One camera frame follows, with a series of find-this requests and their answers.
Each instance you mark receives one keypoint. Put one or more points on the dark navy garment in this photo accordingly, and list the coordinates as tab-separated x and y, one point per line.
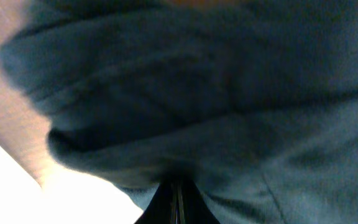
254	102

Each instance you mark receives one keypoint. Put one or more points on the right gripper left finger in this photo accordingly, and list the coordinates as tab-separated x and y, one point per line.
163	206

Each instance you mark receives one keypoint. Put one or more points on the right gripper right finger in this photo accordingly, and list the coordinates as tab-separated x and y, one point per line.
190	206

